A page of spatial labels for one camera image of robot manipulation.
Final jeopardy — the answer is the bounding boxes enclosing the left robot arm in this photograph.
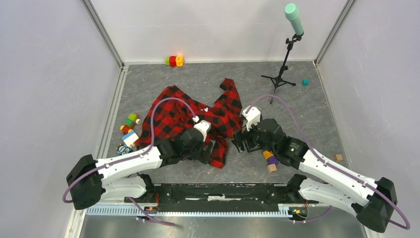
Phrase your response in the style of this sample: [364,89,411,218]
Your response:
[63,128,216,210]

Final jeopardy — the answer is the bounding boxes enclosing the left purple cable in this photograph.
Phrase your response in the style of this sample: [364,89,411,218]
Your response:
[62,97,198,227]

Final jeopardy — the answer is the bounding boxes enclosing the black square frame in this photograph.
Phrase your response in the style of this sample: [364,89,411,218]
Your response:
[232,130,262,153]

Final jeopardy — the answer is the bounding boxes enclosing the red cylinder block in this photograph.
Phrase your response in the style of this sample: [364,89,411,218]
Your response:
[169,56,176,67]

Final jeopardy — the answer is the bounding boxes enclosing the orange red toy brick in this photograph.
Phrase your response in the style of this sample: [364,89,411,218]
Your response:
[120,125,133,135]

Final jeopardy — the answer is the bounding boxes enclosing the green toy brick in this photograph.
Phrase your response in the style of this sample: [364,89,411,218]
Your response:
[124,113,141,127]

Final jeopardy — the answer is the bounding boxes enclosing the mint green microphone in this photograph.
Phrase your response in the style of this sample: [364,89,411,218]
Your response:
[284,3,304,36]

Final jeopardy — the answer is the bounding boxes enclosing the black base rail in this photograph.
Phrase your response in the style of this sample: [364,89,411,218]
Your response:
[135,183,307,213]

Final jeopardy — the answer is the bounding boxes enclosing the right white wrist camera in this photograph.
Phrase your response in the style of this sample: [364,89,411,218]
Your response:
[241,105,262,131]

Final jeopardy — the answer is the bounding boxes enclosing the purple cable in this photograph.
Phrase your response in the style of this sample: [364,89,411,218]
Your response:
[246,94,411,231]
[62,97,198,227]

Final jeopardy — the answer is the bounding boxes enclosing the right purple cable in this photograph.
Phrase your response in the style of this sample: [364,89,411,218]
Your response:
[246,94,411,231]

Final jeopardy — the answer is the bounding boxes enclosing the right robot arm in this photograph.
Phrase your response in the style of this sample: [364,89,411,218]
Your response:
[232,119,397,233]

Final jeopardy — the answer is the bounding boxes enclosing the white blue toy brick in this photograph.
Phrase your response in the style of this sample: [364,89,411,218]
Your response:
[122,129,139,148]

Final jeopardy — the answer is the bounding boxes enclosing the yellow toy brick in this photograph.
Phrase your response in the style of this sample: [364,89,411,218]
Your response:
[263,151,273,160]

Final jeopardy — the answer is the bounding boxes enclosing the purple toy brick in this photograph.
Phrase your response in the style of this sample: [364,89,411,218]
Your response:
[267,156,279,165]

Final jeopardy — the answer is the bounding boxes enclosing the red black plaid shirt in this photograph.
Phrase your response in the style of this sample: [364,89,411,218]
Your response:
[136,78,243,169]

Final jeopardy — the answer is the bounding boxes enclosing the black tripod mic stand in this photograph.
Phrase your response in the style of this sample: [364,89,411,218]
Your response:
[261,34,302,95]

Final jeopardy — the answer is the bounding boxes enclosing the small wooden cube right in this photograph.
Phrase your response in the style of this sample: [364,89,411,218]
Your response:
[333,154,344,162]

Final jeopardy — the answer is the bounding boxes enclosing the owl toy block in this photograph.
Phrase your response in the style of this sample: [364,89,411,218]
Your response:
[116,144,133,155]

